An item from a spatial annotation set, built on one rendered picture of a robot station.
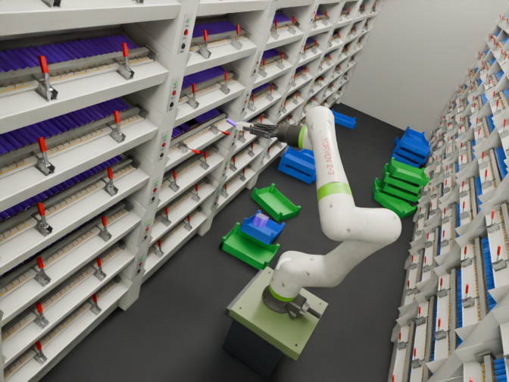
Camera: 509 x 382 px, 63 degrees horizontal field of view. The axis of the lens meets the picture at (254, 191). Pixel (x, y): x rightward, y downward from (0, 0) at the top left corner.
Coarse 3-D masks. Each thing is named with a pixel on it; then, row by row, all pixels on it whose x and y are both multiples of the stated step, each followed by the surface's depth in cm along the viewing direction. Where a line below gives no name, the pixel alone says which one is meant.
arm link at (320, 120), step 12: (312, 108) 155; (324, 108) 153; (312, 120) 152; (324, 120) 151; (312, 132) 151; (324, 132) 148; (312, 144) 151; (324, 144) 146; (336, 144) 149; (324, 156) 143; (336, 156) 144; (324, 168) 141; (336, 168) 140; (324, 180) 138; (336, 180) 137
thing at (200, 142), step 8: (224, 112) 205; (232, 112) 205; (224, 120) 206; (232, 120) 207; (224, 128) 200; (232, 128) 209; (200, 136) 185; (208, 136) 188; (216, 136) 193; (192, 144) 178; (200, 144) 181; (208, 144) 191; (168, 152) 165; (176, 152) 168; (192, 152) 177; (168, 160) 156; (176, 160) 165; (168, 168) 163
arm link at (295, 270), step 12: (288, 252) 167; (300, 252) 169; (288, 264) 162; (300, 264) 162; (312, 264) 164; (276, 276) 166; (288, 276) 161; (300, 276) 161; (312, 276) 163; (276, 288) 167; (288, 288) 165; (300, 288) 168; (288, 300) 170
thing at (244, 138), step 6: (258, 114) 270; (264, 114) 274; (270, 114) 274; (252, 120) 259; (258, 120) 268; (264, 120) 272; (270, 120) 276; (240, 132) 243; (246, 132) 248; (240, 138) 238; (246, 138) 244; (252, 138) 248; (240, 144) 236; (246, 144) 245; (234, 150) 225
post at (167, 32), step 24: (192, 0) 123; (144, 24) 126; (168, 24) 123; (192, 24) 129; (168, 48) 126; (144, 96) 137; (168, 96) 136; (168, 120) 143; (144, 144) 145; (168, 144) 152; (144, 192) 155; (144, 216) 161; (144, 264) 185
